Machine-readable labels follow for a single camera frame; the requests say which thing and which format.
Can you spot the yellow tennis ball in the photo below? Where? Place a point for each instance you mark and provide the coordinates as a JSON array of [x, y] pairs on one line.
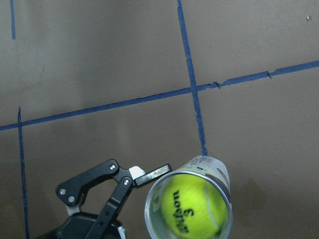
[[192, 207]]

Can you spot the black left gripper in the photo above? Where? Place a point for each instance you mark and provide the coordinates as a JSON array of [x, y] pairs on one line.
[[105, 225]]

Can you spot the white tennis ball can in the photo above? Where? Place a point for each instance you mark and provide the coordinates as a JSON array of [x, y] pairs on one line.
[[208, 168]]

